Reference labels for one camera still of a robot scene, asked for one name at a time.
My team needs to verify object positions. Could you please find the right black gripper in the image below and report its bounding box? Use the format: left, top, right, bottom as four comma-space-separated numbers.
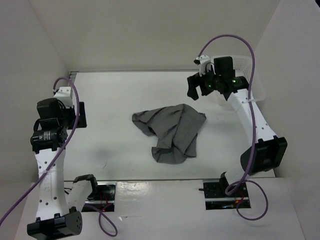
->
187, 64, 222, 100

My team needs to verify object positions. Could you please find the grey pleated skirt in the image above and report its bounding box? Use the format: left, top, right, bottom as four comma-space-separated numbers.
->
131, 103, 207, 165

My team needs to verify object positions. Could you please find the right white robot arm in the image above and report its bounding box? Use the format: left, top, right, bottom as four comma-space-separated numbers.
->
187, 54, 288, 197

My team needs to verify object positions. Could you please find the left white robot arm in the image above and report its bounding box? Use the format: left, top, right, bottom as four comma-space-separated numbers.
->
27, 97, 100, 240

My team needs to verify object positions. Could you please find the white perforated plastic basket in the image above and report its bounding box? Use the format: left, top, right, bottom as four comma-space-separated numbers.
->
211, 54, 266, 103

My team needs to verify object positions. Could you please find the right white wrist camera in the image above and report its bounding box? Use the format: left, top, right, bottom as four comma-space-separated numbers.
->
193, 54, 212, 77

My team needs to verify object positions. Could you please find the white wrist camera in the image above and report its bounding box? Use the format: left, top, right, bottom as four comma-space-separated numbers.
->
193, 54, 212, 77
53, 86, 74, 109

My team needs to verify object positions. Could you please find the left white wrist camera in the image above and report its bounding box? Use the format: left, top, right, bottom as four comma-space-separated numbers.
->
53, 86, 74, 109

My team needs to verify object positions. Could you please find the aluminium table edge rail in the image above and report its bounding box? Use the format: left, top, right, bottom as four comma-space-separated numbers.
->
69, 71, 78, 79

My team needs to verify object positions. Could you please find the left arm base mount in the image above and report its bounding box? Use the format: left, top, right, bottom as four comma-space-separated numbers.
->
63, 181, 118, 213

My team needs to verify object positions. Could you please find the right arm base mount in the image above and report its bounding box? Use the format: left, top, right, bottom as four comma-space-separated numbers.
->
198, 180, 251, 210

